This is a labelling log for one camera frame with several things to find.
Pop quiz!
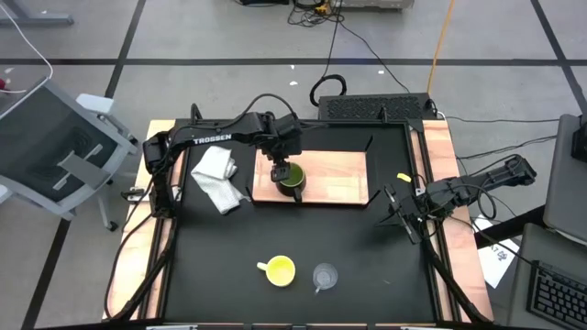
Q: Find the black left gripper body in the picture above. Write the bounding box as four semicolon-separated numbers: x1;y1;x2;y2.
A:
260;130;304;166

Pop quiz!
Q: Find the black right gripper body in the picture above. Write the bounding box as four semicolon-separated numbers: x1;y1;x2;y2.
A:
383;183;444;246

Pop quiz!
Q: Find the dark green mug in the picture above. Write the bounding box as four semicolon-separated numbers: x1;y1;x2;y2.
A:
273;161;307;204

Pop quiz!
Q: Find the yellow mug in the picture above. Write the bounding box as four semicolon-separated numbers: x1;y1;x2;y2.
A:
255;255;297;289

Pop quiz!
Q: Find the white crumpled towel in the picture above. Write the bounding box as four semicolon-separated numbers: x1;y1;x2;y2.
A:
190;145;251;215

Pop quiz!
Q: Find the white paper sheet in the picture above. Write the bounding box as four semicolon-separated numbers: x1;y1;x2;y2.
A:
471;214;522;290

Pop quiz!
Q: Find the black keyboard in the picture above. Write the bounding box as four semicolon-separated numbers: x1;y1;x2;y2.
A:
526;259;587;330

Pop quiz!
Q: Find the grey equipment box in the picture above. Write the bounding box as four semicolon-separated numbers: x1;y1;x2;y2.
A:
338;0;416;11

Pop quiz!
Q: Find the black desk device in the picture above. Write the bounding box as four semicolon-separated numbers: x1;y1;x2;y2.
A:
570;126;587;162

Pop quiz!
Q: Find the grey office chair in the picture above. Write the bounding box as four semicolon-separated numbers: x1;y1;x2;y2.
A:
0;77;139;233

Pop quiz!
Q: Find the grey table foot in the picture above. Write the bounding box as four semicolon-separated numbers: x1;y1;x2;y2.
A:
0;0;75;28

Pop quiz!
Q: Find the wooden shelf with black frame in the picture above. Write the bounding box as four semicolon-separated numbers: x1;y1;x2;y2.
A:
245;131;382;210

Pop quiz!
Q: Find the coiled black cable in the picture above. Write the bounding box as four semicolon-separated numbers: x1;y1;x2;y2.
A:
309;73;349;108

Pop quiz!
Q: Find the black aluminium table frame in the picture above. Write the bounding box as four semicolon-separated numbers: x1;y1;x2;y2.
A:
101;103;495;330

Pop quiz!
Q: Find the tangled cable bundle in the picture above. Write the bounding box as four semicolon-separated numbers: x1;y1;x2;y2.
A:
286;0;346;28

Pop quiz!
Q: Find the orange cable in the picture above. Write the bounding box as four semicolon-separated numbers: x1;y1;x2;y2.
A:
426;0;456;96

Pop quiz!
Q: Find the white cable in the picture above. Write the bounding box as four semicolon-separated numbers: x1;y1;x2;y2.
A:
0;4;55;95

